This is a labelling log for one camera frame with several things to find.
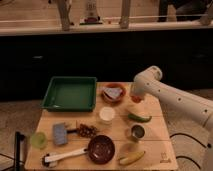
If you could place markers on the wooden shelf beam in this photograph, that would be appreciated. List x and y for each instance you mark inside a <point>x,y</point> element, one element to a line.
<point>45,27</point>

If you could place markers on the red orange apple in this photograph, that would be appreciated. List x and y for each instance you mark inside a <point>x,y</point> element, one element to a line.
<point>136,99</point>

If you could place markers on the white paper cup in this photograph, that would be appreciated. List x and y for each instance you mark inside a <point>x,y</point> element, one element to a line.
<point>106,115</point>

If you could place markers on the orange bowl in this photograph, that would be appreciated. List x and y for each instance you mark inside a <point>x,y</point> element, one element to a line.
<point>113,85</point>

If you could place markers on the dark red frying pan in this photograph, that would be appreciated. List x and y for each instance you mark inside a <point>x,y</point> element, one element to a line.
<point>100,150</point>

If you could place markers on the blue grey sponge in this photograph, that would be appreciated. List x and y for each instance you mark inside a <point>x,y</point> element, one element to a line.
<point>59,134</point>

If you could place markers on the yellow corn cob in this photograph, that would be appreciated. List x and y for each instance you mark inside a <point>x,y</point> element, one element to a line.
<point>131,157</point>

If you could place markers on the green pepper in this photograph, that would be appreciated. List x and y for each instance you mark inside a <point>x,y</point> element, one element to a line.
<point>139,119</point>

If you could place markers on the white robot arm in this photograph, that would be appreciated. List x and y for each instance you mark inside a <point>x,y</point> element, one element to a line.
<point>198,108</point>

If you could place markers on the light green plastic cup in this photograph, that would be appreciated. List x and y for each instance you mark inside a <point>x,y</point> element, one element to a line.
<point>38,140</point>

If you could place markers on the green plastic tray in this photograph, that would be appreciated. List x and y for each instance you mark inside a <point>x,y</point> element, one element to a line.
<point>70,94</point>

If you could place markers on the grey cloth in bowl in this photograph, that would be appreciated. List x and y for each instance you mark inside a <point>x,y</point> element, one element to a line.
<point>113,93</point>

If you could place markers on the metal cup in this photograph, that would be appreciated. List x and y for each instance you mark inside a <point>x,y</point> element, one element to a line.
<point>137,133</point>

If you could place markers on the black stand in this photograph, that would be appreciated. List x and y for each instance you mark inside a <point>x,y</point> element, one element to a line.
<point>19,138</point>

